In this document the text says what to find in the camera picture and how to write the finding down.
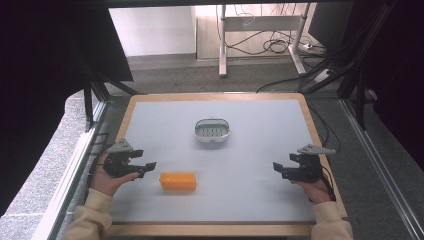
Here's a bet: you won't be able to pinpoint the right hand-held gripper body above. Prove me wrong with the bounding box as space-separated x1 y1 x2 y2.
281 143 337 184

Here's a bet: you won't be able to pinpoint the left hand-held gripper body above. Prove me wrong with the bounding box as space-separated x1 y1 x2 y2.
102 138 144 178

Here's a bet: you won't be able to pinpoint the person's left hand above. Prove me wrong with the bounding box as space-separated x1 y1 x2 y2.
90 159 140 198

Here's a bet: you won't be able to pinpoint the person's right hand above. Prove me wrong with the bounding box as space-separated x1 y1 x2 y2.
291 177 335 205

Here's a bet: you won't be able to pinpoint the orange soap bar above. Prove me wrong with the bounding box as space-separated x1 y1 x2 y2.
158 171 198 192

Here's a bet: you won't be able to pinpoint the black metal stand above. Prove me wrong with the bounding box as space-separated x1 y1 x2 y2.
79 63 139 132
301 1 398 131

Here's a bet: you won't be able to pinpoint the white soap dish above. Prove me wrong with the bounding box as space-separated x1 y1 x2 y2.
193 118 232 144

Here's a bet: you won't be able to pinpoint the white power strip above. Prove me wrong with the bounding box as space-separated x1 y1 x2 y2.
313 68 334 84

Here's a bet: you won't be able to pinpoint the black curtain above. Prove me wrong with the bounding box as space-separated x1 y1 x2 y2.
0 0 134 218
346 0 424 164

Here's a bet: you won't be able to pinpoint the dark monitor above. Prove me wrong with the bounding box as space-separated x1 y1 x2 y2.
307 2 355 51

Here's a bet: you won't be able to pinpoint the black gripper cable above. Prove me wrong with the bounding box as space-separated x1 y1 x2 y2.
319 165 337 203

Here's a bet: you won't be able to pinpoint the black table cable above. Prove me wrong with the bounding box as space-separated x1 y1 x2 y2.
306 101 342 154

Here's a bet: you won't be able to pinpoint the aluminium rail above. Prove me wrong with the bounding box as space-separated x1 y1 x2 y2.
29 99 109 240
339 98 424 240

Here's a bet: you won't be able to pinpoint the black floor cables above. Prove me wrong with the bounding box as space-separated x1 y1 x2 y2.
226 29 329 94

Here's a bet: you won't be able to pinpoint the white desk frame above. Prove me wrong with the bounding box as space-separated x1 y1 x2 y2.
217 3 312 78

